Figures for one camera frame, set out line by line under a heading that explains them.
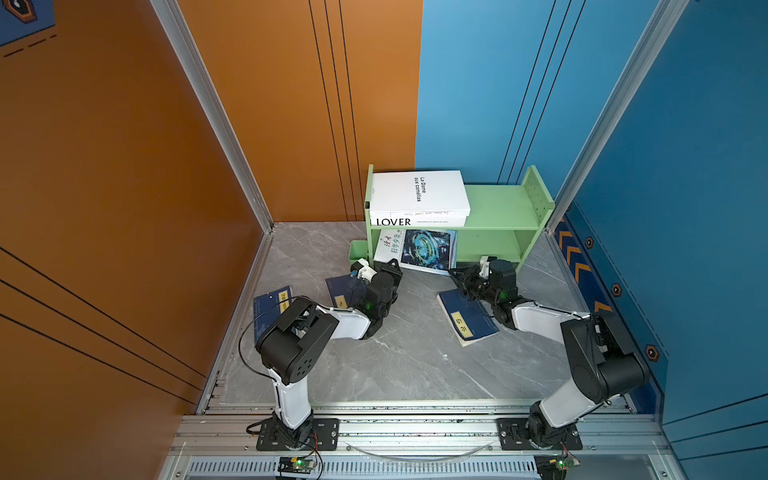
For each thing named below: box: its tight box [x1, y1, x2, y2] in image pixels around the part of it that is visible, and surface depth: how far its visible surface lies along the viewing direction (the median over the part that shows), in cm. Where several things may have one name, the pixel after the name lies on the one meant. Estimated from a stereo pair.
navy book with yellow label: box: [439, 289, 500, 341], surface depth 93 cm
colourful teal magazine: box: [374, 229, 457, 275], surface depth 96 cm
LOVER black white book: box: [370, 214, 469, 227], surface depth 82 cm
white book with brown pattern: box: [370, 170, 471, 217], surface depth 83 cm
